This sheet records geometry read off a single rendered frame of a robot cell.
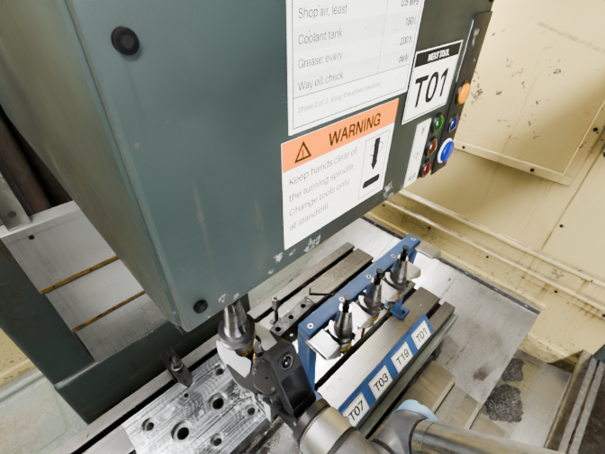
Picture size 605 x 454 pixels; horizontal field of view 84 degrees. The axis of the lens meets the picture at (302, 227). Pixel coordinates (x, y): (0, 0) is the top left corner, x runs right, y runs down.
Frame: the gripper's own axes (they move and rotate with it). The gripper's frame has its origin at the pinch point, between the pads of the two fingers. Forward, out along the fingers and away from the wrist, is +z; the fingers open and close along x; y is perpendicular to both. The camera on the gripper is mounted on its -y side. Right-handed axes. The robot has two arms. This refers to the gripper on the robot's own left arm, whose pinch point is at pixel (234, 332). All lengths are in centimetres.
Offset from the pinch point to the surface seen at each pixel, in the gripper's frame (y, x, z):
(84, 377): 49, -27, 50
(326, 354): 12.5, 14.6, -9.8
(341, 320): 7.2, 20.3, -8.6
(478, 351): 59, 78, -31
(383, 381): 41, 33, -17
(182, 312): -31.3, -11.6, -15.4
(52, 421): 76, -43, 63
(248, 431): 35.2, -2.5, -2.1
